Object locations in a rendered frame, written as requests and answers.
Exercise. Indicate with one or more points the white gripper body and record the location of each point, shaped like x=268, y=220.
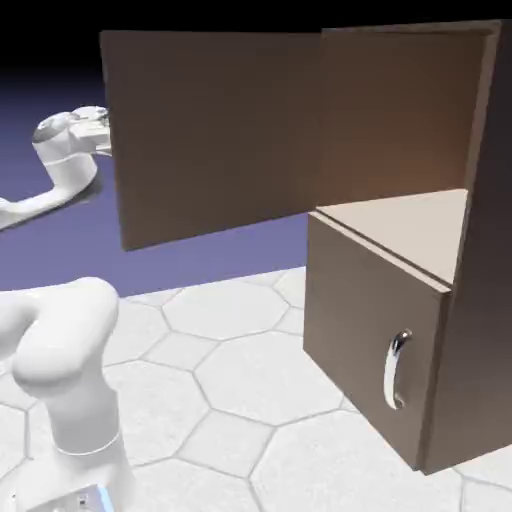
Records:
x=92, y=135

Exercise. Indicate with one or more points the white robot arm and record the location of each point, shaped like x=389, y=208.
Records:
x=68, y=352

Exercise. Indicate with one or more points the brown plain cabinet door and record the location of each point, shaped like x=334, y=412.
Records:
x=216, y=136

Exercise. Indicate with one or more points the brown wooden cabinet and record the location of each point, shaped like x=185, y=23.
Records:
x=486, y=240

